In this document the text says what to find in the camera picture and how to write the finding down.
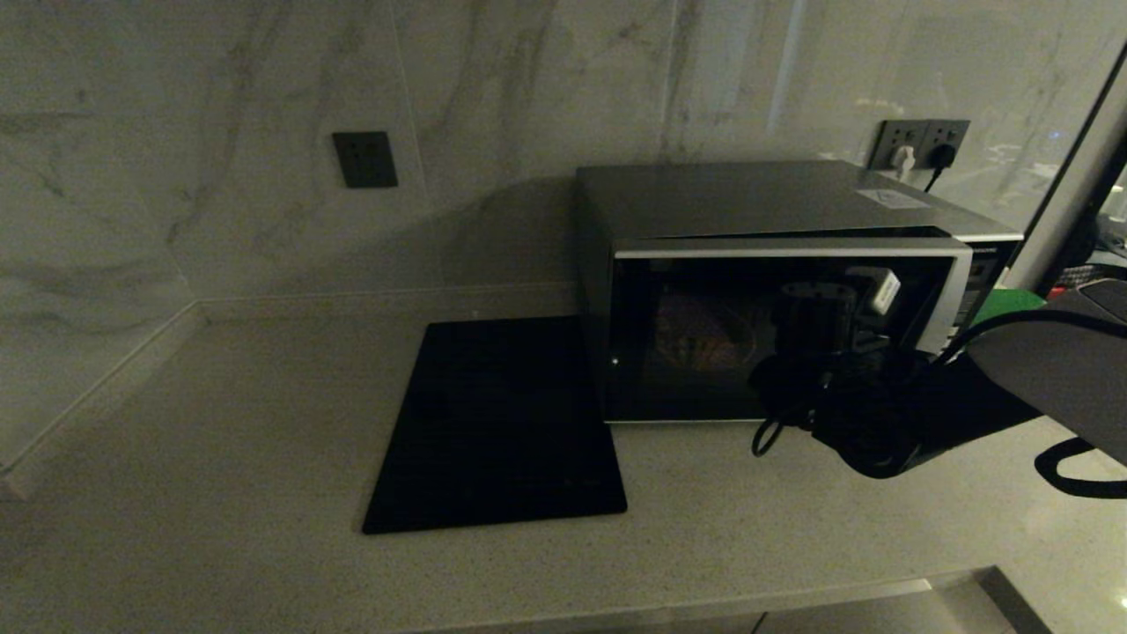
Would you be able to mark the green plastic cutting board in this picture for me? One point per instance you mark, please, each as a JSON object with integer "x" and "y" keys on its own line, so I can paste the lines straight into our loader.
{"x": 1008, "y": 304}

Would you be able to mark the white power plug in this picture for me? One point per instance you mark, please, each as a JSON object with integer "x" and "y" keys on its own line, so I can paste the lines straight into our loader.
{"x": 903, "y": 161}

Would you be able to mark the dark double wall socket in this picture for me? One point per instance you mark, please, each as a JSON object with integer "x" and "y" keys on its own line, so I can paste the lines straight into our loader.
{"x": 923, "y": 133}

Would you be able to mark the dark single wall socket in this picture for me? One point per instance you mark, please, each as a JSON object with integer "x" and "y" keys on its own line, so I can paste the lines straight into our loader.
{"x": 364, "y": 159}

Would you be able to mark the silver black microwave oven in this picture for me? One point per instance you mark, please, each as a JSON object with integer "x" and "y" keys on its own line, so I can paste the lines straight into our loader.
{"x": 748, "y": 195}

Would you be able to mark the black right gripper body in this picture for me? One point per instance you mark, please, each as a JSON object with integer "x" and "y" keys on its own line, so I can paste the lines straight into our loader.
{"x": 819, "y": 370}

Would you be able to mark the purple plastic plate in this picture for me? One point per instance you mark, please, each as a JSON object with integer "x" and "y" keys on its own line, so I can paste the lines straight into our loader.
{"x": 700, "y": 335}

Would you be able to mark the black power plug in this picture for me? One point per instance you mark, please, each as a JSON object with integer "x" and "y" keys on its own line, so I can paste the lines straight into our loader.
{"x": 943, "y": 157}

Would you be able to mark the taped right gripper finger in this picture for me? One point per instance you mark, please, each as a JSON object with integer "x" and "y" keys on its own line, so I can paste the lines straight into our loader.
{"x": 814, "y": 295}
{"x": 883, "y": 291}

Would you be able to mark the white cabinet front panel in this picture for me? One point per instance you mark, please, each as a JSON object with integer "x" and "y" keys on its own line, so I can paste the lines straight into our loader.
{"x": 880, "y": 616}

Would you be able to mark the black glass induction cooktop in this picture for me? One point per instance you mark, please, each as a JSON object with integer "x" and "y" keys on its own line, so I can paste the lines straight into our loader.
{"x": 493, "y": 431}

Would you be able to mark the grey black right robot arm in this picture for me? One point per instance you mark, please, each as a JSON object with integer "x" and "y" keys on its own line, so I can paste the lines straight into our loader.
{"x": 1012, "y": 396}

